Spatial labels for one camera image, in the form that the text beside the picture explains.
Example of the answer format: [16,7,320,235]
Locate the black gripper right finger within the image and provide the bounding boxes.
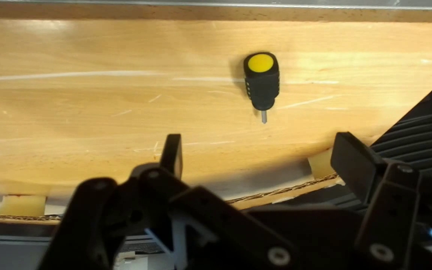
[329,130,432,270]

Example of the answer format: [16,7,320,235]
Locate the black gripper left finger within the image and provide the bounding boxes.
[38,132,301,270]

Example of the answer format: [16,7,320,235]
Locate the black yellow stubby screwdriver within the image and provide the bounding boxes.
[242,49,283,126]

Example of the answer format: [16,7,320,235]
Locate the pale foam support block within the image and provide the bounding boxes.
[307,148,340,181]
[0,193,49,219]

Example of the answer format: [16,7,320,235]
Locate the grey wood-top tool cabinet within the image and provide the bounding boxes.
[0,0,432,222]

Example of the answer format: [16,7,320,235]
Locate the long curved black panel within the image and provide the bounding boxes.
[0,184,379,270]

